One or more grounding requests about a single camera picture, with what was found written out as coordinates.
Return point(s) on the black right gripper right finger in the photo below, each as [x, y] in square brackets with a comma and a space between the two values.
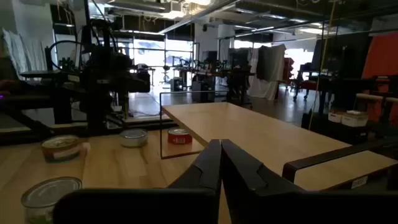
[239, 171]

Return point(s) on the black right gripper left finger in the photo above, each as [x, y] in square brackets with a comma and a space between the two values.
[208, 168]

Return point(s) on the blue Wild Planet salmon can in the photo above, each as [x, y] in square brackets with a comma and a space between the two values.
[46, 199]
[60, 149]

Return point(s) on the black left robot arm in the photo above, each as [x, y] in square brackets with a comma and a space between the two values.
[102, 77]

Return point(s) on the wooden shelf with black legs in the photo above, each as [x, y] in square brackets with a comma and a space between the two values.
[248, 130]

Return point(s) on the red labelled seafood can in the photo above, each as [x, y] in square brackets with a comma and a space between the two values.
[179, 137]

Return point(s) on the white hanging sheet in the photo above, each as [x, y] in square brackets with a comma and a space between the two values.
[261, 88]

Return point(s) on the dark workbench with equipment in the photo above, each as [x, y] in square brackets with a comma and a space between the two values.
[217, 77]

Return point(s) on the black low cart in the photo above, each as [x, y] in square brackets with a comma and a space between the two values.
[326, 132]

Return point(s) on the grey draped cloth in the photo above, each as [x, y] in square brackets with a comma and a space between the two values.
[270, 62]

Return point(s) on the pale wooden pole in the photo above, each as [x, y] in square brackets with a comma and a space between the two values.
[376, 98]

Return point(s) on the white draped sheet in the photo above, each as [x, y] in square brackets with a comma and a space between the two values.
[18, 53]

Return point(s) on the black aluminium rig frame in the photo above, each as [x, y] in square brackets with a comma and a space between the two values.
[18, 138]

